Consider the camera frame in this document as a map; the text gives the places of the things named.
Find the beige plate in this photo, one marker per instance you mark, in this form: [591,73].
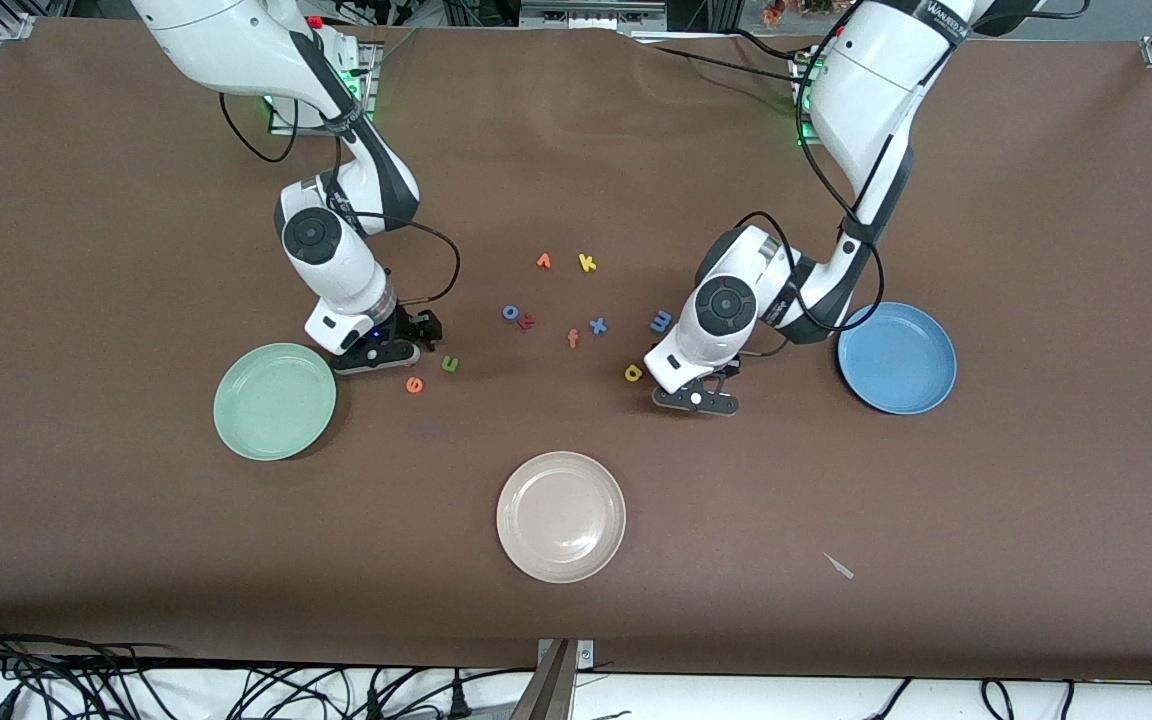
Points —
[561,517]

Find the orange flowers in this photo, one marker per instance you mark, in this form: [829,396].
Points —
[774,12]

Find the blue plate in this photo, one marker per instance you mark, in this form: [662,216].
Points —
[906,370]

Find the grey metal box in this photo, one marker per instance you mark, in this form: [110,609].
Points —
[586,15]

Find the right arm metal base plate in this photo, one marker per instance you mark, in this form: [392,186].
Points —
[372,60]

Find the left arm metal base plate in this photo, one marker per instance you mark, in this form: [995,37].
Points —
[800,110]

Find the brown table cover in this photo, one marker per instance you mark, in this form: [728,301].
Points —
[136,560]

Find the grey metal bar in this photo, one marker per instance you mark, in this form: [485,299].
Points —
[546,695]

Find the small white paper scrap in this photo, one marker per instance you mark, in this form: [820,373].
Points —
[839,566]

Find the green plate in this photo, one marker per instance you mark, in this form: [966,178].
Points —
[274,402]

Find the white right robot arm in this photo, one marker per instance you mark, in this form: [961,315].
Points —
[336,260]

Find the silver table edge bracket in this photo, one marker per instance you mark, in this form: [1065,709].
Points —
[586,655]

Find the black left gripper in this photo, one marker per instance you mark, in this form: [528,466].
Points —
[732,369]

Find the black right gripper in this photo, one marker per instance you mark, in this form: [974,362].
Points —
[409,324]

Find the black power plug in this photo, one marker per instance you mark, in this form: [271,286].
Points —
[373,706]
[457,700]

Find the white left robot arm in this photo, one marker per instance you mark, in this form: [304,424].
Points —
[726,310]

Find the blue foam letter m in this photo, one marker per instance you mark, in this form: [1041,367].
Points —
[661,321]

